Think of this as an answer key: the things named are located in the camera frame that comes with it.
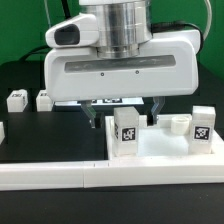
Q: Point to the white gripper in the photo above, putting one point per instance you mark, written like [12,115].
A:
[165,66]

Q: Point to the white square table top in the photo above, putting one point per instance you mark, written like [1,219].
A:
[169,137]

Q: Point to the white marker plate with tags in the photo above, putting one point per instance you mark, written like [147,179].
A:
[103,102]

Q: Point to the white U-shaped obstacle fence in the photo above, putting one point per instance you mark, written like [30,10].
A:
[129,171]

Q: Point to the white block at left edge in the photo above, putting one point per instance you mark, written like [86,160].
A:
[2,133]

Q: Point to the black cable horizontal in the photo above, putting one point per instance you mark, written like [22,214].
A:
[33,51]

